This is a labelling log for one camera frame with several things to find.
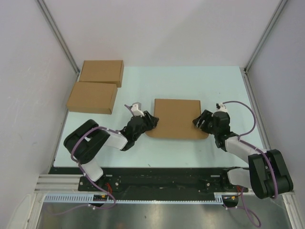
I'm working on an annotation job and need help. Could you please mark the cardboard box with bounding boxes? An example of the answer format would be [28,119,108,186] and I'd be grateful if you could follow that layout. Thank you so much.
[79,60,124,88]
[146,99,209,140]
[66,82,118,115]

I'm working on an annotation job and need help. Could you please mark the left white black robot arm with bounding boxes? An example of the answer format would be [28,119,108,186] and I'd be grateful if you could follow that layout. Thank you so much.
[63,111,159,191]

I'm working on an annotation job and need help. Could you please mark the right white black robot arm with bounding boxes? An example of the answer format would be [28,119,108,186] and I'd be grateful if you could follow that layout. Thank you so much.
[193,110,294,199]

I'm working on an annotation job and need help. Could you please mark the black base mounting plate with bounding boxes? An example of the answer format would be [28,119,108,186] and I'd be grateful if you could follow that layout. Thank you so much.
[49,167,253,193]

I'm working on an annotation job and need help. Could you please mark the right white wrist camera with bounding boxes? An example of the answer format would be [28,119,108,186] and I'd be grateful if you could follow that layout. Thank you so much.
[216,103,228,113]

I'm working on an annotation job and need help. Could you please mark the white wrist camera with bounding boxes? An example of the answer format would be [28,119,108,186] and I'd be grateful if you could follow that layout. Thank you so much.
[131,102,144,117]
[216,103,228,113]

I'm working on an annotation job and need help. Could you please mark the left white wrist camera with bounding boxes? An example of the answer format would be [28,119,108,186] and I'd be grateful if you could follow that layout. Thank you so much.
[131,102,144,117]

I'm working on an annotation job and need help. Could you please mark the white slotted cable duct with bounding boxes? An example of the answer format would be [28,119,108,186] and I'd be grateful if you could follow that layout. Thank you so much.
[44,193,238,204]

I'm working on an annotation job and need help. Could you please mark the aluminium front rail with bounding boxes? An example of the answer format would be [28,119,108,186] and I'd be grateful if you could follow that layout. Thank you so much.
[34,174,295,198]

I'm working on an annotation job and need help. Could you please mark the right aluminium frame post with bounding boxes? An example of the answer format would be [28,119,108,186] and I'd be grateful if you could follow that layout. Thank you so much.
[244,0,289,73]

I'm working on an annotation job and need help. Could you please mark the aluminium frame post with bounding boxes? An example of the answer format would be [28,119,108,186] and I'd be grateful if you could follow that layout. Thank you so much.
[244,0,289,73]
[35,0,80,75]

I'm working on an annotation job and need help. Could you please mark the left aluminium frame post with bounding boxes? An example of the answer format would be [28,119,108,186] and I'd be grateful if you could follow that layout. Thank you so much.
[35,0,80,75]

